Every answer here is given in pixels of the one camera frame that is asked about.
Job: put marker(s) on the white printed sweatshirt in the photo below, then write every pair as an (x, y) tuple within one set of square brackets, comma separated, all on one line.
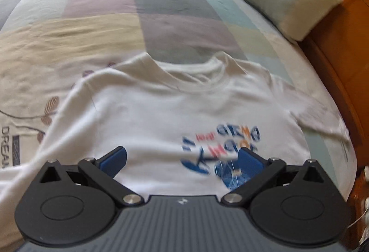
[(144, 113)]

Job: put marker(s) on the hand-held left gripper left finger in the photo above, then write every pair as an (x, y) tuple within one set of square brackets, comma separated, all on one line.
[(114, 161)]

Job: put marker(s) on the wooden bed headboard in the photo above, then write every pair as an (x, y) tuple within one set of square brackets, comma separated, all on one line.
[(351, 47)]

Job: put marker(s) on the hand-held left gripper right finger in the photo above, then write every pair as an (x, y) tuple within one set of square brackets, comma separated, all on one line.
[(250, 162)]

